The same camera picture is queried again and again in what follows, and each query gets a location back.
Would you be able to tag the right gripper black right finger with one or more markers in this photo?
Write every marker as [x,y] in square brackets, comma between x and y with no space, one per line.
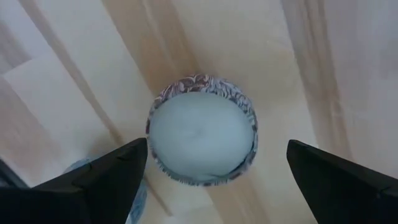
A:
[348,193]

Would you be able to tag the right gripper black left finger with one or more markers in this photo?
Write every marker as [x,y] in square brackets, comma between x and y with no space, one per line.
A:
[77,193]

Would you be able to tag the brown patterned bowl candle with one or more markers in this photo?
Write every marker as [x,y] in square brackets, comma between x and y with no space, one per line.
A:
[202,133]

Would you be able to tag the black aluminium rig frame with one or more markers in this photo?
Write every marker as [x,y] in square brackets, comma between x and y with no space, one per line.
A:
[9,177]

